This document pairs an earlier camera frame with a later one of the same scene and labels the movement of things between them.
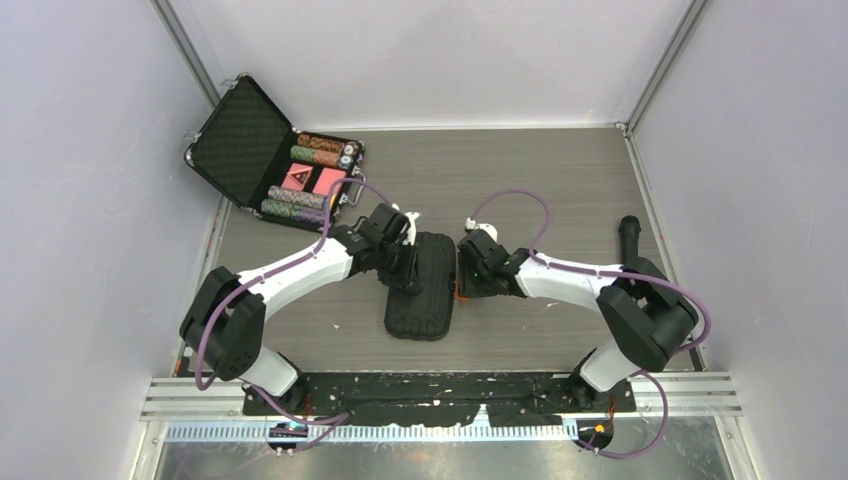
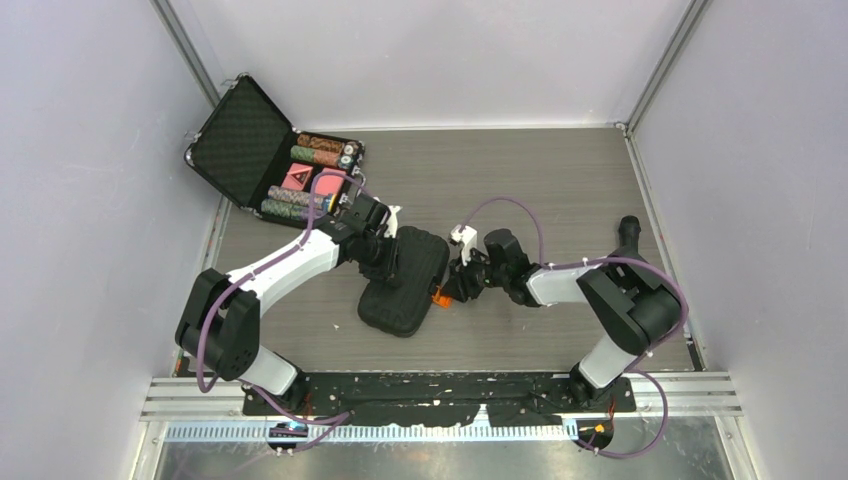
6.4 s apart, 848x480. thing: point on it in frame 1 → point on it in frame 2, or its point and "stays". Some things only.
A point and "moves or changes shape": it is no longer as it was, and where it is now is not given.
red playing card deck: [326, 179] stays
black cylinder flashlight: [629, 233] stays
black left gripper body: [395, 265] → [376, 259]
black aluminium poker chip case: [252, 154] stays
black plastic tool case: [427, 315] moves or changes shape
